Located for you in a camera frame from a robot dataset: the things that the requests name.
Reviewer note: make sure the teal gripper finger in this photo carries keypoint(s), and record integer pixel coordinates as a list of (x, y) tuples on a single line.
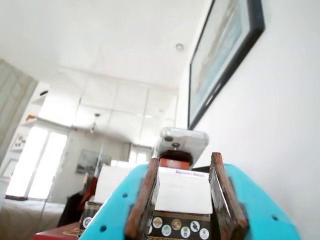
[(257, 212), (117, 200)]

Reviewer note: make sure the brown wooden chair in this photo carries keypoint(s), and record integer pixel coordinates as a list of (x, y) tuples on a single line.
[(88, 190)]

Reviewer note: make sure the small landscape painting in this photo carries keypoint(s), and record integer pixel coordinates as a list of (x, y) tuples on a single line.
[(87, 161)]

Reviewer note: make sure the black box with medallions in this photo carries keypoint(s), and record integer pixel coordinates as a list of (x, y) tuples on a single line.
[(175, 225)]

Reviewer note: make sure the white art history book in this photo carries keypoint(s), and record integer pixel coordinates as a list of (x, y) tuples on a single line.
[(185, 195)]

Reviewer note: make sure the red box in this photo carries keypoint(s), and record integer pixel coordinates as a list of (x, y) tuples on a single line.
[(55, 233)]

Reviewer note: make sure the white book with pink print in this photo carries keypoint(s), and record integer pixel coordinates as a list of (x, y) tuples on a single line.
[(185, 171)]

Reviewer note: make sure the bright french window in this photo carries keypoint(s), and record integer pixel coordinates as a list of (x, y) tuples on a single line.
[(37, 162)]

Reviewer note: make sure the white smartphone in clear case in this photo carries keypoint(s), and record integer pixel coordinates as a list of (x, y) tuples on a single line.
[(185, 140)]

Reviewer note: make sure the mirrored wardrobe doors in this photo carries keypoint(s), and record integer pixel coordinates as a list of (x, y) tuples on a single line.
[(125, 105)]

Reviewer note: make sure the white bed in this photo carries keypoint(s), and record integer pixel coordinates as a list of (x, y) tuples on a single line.
[(20, 217)]

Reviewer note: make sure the pale green curtain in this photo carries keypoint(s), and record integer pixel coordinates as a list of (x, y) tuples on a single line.
[(15, 100)]

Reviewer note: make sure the round ceiling spotlight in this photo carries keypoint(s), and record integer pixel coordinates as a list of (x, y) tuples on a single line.
[(179, 46)]

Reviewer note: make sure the black framed picture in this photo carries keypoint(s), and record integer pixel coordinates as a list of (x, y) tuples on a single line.
[(220, 50)]

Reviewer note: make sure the small white wall frame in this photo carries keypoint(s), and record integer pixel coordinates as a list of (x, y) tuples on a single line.
[(20, 142), (9, 168)]

